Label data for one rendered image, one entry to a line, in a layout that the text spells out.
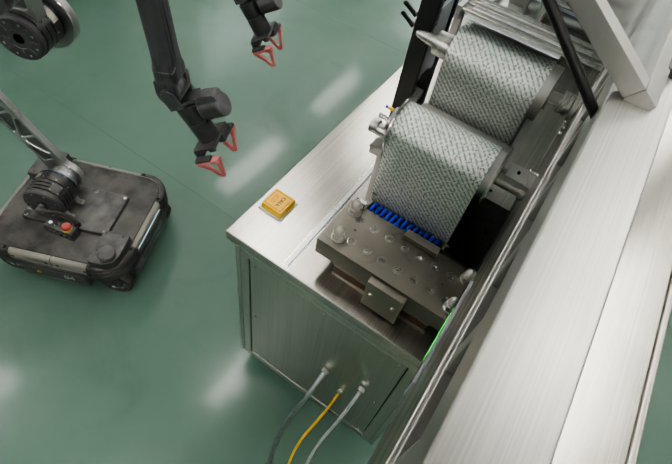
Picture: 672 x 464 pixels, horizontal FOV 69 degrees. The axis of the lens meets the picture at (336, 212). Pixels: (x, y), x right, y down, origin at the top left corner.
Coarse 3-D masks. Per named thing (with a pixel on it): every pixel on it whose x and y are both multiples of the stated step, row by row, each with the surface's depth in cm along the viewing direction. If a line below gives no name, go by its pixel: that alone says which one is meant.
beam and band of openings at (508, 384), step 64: (576, 128) 92; (640, 128) 62; (576, 192) 53; (640, 192) 55; (512, 256) 63; (576, 256) 48; (512, 320) 43; (576, 320) 43; (448, 384) 59; (512, 384) 39; (576, 384) 40; (448, 448) 36; (512, 448) 36
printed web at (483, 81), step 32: (480, 32) 117; (448, 64) 120; (480, 64) 116; (512, 64) 113; (544, 64) 112; (448, 96) 126; (480, 96) 120; (512, 96) 115; (416, 128) 110; (448, 128) 109; (480, 128) 126; (512, 128) 121; (416, 160) 113; (448, 160) 108; (480, 160) 106
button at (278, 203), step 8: (272, 192) 142; (280, 192) 142; (264, 200) 139; (272, 200) 140; (280, 200) 140; (288, 200) 140; (264, 208) 140; (272, 208) 138; (280, 208) 138; (288, 208) 140; (280, 216) 138
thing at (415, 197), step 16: (384, 160) 119; (384, 176) 122; (400, 176) 119; (416, 176) 116; (384, 192) 126; (400, 192) 123; (416, 192) 120; (432, 192) 116; (448, 192) 113; (384, 208) 130; (400, 208) 127; (416, 208) 123; (432, 208) 120; (448, 208) 117; (464, 208) 114; (416, 224) 127; (432, 224) 124; (448, 224) 120; (448, 240) 124
